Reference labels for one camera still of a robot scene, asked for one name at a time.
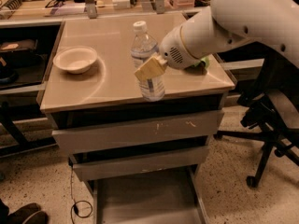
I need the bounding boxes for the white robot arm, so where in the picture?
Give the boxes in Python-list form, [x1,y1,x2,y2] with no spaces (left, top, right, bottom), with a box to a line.
[135,0,299,81]

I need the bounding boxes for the grey drawer cabinet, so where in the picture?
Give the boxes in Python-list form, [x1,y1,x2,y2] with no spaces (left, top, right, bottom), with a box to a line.
[36,11,238,224]

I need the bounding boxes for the top grey drawer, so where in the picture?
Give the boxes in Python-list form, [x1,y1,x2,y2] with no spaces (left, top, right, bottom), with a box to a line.
[52,110,224,154]

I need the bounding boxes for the black office chair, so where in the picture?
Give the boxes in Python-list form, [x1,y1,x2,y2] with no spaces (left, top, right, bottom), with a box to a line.
[214,49,299,188]

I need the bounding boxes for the open bottom drawer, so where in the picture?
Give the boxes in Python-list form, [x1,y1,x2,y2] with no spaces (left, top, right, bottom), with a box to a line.
[93,167,208,224]

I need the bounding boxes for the black eyeglasses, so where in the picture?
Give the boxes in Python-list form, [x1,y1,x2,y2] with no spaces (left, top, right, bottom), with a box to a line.
[45,0,65,8]

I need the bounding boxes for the grey drawer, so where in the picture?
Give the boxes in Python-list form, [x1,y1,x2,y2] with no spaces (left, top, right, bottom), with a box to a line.
[52,110,224,154]
[73,146,208,181]

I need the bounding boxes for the green snack bag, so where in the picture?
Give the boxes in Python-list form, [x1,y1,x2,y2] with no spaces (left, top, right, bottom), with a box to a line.
[189,56,209,69]

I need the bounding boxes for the middle grey drawer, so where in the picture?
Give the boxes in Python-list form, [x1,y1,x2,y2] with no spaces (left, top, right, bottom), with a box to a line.
[73,146,208,181]

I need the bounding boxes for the clear plastic water bottle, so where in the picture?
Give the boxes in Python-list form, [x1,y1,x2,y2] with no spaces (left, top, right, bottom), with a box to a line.
[130,21,164,102]

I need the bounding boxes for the white paper bowl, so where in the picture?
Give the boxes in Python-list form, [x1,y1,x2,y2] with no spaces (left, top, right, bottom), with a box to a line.
[53,46,97,75]

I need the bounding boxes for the long background workbench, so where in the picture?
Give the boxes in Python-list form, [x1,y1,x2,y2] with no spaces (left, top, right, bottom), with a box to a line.
[0,0,203,28]

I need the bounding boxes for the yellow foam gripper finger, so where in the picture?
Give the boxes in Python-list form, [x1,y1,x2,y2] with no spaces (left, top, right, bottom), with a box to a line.
[135,53,167,81]

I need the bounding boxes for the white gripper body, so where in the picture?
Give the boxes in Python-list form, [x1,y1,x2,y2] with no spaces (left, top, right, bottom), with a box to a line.
[159,26,199,70]

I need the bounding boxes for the black cable on floor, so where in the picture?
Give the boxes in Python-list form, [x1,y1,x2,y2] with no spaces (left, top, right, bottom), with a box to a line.
[68,165,94,224]

